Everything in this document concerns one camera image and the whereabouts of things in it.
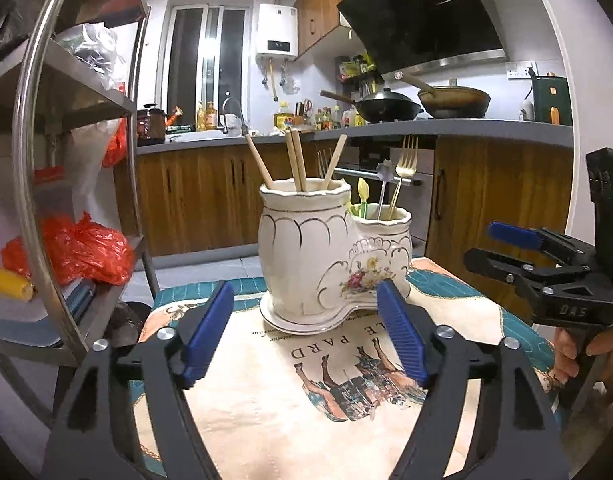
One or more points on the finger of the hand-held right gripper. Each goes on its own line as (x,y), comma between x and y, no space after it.
(491,262)
(511,232)

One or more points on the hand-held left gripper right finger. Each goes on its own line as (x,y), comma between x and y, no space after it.
(401,330)

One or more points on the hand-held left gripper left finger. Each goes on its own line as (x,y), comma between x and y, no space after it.
(206,335)

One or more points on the cream ceramic utensil holder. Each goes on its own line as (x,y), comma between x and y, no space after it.
(296,260)

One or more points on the flower-shaped metal spoon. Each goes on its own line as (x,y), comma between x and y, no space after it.
(385,170)

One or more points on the person's right hand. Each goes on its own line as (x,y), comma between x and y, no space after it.
(565,357)

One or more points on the steel built-in oven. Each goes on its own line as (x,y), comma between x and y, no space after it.
(424,210)

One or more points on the printed cloth with teal border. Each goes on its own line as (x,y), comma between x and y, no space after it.
(266,410)

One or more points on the large gold fork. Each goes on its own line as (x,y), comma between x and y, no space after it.
(409,157)

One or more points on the wooden base cabinets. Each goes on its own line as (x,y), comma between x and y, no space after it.
(201,200)

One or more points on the dark green kitchen appliance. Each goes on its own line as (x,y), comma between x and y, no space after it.
(553,102)

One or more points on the brown cooking pot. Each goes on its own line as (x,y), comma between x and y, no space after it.
(456,102)

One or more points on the yellow plastic spoon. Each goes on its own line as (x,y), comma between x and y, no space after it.
(363,192)

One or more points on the red plastic bag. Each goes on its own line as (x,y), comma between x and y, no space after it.
(115,145)
(81,250)

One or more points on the black wok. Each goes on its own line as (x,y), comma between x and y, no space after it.
(389,107)

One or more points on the wooden chopstick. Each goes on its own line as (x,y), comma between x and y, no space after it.
(336,160)
(300,160)
(292,160)
(259,162)

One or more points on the small gold fork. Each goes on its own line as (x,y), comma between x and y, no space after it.
(323,160)

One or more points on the yellow roll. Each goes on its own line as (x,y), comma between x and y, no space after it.
(11,284)

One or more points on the white plastic bag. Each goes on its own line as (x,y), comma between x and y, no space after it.
(89,170)

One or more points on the row of condiment bottles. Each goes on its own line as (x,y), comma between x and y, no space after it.
(339,117)

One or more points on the amber liquid bottle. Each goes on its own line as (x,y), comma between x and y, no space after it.
(212,117)
(201,119)

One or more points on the dark red rice cooker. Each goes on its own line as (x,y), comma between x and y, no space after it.
(151,125)

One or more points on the metal faucet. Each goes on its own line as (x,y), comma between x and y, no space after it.
(234,110)

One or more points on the yellow oil bottle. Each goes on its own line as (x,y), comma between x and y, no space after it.
(283,117)

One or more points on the black range hood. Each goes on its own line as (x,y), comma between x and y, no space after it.
(426,15)

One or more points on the knife and scissors holder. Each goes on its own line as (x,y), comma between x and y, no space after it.
(302,114)

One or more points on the kitchen window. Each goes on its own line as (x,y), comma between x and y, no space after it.
(206,65)

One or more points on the steel shelf rack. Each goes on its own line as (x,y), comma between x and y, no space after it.
(76,85)

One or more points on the wooden upper cabinet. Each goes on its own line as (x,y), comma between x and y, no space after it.
(321,5)

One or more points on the clear plastic bag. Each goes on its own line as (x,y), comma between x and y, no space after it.
(94,52)

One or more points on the white water heater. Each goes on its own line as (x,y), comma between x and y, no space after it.
(277,30)

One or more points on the wall socket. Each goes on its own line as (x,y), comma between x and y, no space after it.
(521,71)

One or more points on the wall rack of seasoning packets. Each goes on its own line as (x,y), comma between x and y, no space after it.
(356,67)

